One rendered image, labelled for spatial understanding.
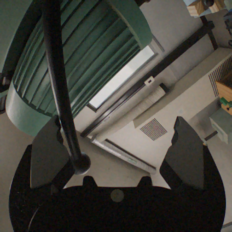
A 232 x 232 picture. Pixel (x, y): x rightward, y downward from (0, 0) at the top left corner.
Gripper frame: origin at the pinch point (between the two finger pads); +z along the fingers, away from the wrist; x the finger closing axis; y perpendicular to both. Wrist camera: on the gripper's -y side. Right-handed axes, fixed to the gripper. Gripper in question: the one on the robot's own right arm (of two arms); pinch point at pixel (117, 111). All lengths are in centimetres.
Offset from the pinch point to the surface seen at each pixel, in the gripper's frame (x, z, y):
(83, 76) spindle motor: -4.9, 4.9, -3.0
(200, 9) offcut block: 29.3, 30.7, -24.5
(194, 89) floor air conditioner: 103, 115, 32
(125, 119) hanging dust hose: 13, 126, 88
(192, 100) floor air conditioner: 106, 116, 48
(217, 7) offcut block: 28.6, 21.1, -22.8
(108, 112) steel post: -14, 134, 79
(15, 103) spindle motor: -18.7, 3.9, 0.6
